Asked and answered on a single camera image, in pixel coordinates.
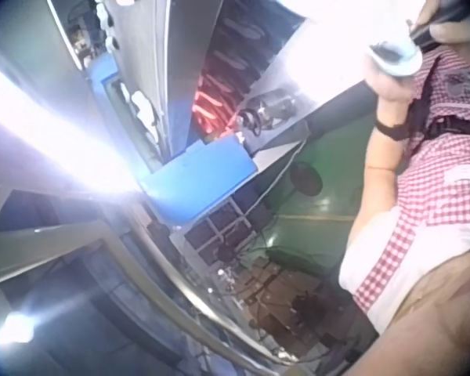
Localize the white round metal cup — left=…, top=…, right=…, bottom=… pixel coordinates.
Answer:
left=364, top=35, right=423, bottom=78

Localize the black wrist band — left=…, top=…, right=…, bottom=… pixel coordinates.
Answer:
left=373, top=116, right=411, bottom=143

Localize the metal machine part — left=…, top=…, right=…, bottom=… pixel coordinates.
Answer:
left=237, top=88, right=291, bottom=137

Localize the person's left hand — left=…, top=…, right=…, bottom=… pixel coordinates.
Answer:
left=360, top=64, right=421, bottom=125

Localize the curved metal rail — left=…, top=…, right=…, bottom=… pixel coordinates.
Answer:
left=101, top=219, right=313, bottom=376

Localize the shelf with dark compartments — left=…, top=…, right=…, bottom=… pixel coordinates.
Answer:
left=183, top=190, right=276, bottom=264

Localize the blue machine housing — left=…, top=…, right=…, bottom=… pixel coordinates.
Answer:
left=86, top=50, right=259, bottom=233

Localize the black round stool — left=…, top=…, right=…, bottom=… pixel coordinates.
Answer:
left=287, top=161, right=324, bottom=197

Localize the person's right hand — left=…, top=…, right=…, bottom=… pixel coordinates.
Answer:
left=418, top=0, right=470, bottom=47

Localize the grey metal machine column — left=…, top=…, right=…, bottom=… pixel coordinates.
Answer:
left=101, top=0, right=225, bottom=157

